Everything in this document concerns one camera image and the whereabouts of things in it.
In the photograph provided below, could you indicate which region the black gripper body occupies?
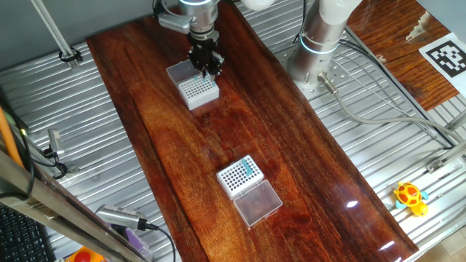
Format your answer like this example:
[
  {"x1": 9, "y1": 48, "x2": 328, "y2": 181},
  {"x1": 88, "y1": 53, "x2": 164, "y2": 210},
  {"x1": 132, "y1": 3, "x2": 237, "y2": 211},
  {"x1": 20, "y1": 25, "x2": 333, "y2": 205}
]
[{"x1": 186, "y1": 33, "x2": 221, "y2": 67}]

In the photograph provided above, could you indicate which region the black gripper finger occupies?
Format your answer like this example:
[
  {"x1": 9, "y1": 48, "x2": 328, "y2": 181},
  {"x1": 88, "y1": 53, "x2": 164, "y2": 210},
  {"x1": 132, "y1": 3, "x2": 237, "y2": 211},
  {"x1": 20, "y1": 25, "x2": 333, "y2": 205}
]
[
  {"x1": 196, "y1": 62, "x2": 215, "y2": 80},
  {"x1": 208, "y1": 53, "x2": 226, "y2": 78}
]

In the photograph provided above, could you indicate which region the white pipette tip holder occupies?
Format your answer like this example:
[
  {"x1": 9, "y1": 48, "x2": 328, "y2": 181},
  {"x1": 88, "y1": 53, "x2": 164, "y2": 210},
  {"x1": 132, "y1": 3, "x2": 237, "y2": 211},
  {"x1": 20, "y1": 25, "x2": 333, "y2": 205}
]
[
  {"x1": 216, "y1": 154, "x2": 284, "y2": 229},
  {"x1": 166, "y1": 59, "x2": 221, "y2": 111}
]

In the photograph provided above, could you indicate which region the purple pipette tip box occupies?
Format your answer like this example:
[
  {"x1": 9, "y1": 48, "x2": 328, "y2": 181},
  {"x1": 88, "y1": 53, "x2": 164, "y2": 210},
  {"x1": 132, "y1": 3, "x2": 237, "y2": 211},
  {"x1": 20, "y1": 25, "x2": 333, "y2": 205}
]
[{"x1": 122, "y1": 225, "x2": 156, "y2": 261}]

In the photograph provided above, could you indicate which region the large brown wooden board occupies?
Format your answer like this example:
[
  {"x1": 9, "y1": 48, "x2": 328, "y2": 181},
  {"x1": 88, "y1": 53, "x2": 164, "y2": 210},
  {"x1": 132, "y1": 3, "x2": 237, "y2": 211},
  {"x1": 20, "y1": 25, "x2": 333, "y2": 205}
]
[{"x1": 85, "y1": 0, "x2": 419, "y2": 262}]

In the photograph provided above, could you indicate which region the black pole clamp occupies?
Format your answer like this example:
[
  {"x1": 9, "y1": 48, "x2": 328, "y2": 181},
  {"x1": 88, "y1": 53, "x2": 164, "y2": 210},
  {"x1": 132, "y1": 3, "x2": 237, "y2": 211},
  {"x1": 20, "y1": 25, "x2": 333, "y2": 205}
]
[{"x1": 58, "y1": 47, "x2": 83, "y2": 63}]

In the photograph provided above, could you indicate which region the aluminium pole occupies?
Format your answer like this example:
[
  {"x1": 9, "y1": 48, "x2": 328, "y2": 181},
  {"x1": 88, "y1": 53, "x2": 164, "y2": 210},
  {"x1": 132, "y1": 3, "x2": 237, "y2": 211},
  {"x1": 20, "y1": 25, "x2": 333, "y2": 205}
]
[{"x1": 30, "y1": 0, "x2": 82, "y2": 71}]

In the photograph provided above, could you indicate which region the worn brown wooden board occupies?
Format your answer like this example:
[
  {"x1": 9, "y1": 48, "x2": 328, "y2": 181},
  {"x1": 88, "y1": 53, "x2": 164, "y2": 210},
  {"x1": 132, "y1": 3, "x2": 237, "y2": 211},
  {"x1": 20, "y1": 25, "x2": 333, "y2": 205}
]
[{"x1": 345, "y1": 0, "x2": 460, "y2": 112}]

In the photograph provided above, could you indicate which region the orange tube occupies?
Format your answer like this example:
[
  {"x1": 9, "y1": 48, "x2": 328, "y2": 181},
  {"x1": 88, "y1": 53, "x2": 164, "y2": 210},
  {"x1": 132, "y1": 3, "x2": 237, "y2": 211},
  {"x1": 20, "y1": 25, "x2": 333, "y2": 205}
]
[{"x1": 0, "y1": 107, "x2": 23, "y2": 169}]

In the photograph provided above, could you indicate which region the orange box red button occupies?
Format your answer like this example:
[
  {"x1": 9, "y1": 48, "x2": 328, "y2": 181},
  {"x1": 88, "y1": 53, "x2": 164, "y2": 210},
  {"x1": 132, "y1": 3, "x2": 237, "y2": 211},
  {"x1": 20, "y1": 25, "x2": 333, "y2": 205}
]
[{"x1": 65, "y1": 246, "x2": 106, "y2": 262}]

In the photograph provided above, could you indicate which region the white fiducial tag paper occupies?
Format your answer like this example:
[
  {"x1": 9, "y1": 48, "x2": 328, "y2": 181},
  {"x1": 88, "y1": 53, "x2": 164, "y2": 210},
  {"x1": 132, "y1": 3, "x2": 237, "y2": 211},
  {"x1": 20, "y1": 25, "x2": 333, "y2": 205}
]
[{"x1": 418, "y1": 31, "x2": 466, "y2": 99}]

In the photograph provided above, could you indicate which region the yellow orange toy turtle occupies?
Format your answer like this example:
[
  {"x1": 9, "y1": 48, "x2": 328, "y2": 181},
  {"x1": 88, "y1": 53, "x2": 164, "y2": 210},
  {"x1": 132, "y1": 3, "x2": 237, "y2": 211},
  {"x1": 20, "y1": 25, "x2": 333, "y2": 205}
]
[{"x1": 392, "y1": 180, "x2": 430, "y2": 218}]

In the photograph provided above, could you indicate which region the black keyboard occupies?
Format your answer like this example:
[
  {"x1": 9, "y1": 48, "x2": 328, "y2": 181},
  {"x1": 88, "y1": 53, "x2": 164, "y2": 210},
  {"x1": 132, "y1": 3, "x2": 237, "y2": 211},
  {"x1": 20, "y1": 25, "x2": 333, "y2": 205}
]
[{"x1": 0, "y1": 202, "x2": 58, "y2": 262}]

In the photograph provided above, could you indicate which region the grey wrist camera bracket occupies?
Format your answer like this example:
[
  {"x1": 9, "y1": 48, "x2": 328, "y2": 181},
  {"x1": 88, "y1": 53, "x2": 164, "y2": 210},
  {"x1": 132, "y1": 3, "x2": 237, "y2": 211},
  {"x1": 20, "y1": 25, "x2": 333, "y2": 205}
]
[{"x1": 157, "y1": 12, "x2": 192, "y2": 35}]

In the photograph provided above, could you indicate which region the grey cable metal connector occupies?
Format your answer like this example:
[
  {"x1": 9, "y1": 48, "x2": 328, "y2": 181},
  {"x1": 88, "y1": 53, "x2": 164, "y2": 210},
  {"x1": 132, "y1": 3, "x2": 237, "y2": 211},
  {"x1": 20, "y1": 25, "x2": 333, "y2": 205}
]
[{"x1": 317, "y1": 71, "x2": 466, "y2": 145}]

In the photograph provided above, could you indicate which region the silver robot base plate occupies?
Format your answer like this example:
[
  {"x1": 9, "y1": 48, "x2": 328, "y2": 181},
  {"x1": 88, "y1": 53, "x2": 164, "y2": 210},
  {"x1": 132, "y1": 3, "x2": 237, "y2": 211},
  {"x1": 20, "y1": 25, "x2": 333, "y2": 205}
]
[{"x1": 275, "y1": 47, "x2": 352, "y2": 101}]

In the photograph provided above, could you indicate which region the black depth camera cable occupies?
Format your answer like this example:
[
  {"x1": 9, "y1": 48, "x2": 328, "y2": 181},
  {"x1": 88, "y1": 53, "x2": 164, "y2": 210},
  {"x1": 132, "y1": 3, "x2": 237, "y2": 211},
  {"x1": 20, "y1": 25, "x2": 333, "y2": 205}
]
[{"x1": 145, "y1": 222, "x2": 177, "y2": 262}]

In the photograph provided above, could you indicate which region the small silver mounted camera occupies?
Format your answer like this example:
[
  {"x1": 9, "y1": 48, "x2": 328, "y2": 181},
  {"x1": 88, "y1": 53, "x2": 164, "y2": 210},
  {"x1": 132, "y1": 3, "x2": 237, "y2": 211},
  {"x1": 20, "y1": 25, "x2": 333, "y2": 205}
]
[{"x1": 47, "y1": 129, "x2": 66, "y2": 156}]

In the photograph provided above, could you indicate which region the silver depth camera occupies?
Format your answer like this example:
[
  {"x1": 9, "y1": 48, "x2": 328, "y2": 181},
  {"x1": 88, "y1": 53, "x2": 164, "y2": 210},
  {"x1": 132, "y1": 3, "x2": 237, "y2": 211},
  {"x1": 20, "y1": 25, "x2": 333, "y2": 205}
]
[{"x1": 95, "y1": 204, "x2": 149, "y2": 232}]

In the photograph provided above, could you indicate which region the steel frame beam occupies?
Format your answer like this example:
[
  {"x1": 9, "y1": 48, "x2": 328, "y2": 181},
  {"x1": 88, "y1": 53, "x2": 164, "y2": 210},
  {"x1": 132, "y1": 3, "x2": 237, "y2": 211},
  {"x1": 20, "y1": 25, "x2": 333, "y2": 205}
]
[{"x1": 0, "y1": 147, "x2": 146, "y2": 262}]

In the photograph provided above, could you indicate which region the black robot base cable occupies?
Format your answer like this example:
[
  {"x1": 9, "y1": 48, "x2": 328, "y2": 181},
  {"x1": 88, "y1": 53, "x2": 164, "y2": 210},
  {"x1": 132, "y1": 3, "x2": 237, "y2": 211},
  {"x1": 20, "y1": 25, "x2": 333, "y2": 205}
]
[{"x1": 338, "y1": 38, "x2": 456, "y2": 149}]

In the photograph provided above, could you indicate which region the aluminium profile bracket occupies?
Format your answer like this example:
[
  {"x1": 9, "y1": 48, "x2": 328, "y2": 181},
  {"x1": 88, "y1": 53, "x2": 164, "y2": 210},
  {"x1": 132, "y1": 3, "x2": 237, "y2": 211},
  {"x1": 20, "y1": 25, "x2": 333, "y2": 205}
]
[{"x1": 425, "y1": 108, "x2": 466, "y2": 174}]

